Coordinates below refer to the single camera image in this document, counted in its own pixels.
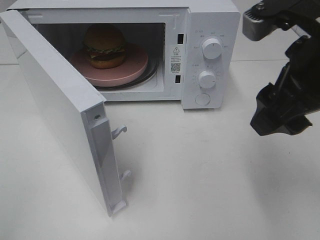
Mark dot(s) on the lower white timer knob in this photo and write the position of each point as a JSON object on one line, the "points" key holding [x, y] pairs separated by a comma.
{"points": [[207, 79]]}

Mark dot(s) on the pink round plate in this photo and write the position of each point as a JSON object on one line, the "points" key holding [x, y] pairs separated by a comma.
{"points": [[134, 65]]}

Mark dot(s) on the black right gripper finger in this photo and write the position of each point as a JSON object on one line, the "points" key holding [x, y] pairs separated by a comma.
{"points": [[266, 123], [264, 98]]}

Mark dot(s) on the white warning label sticker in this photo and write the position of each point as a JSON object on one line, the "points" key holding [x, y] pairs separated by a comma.
{"points": [[176, 59]]}

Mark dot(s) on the white microwave oven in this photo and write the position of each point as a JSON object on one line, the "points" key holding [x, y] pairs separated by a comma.
{"points": [[153, 25]]}

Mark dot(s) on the round white door button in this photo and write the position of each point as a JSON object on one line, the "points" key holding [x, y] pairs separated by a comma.
{"points": [[202, 99]]}

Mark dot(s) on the upper white power knob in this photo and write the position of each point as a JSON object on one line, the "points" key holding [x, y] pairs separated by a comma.
{"points": [[212, 47]]}

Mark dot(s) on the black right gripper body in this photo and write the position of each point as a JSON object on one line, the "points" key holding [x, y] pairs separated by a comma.
{"points": [[297, 90]]}

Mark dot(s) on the white microwave door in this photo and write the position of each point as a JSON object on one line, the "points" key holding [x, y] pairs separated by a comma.
{"points": [[72, 107]]}

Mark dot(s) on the burger with lettuce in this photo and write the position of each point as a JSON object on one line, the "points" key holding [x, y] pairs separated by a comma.
{"points": [[104, 45]]}

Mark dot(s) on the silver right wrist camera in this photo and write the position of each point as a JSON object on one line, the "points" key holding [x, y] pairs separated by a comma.
{"points": [[265, 17]]}

